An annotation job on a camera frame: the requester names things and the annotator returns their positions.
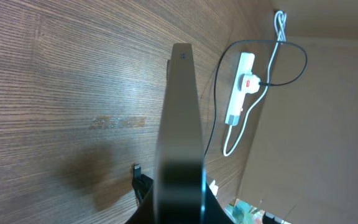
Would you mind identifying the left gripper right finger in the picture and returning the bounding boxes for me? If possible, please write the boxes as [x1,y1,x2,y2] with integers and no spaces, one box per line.
[204,177,232,224]

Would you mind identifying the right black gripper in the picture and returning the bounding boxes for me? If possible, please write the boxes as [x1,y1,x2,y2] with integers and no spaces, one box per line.
[132,173,154,205]

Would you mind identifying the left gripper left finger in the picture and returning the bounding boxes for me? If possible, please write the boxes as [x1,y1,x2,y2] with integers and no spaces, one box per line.
[126,185,155,224]

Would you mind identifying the black USB charging cable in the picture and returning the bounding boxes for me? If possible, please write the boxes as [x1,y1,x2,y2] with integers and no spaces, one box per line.
[133,39,308,175]

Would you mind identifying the cyan screen smartphone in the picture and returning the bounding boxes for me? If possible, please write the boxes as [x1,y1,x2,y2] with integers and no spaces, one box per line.
[154,43,206,223]

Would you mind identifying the white USB charger plug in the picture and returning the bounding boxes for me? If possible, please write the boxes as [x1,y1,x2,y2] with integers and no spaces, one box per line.
[237,73,260,94]

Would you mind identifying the white power strip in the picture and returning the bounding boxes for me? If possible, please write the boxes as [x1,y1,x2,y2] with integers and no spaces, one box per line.
[225,52,255,126]

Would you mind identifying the white power strip cord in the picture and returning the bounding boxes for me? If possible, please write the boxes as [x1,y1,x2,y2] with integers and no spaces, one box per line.
[222,10,288,157]

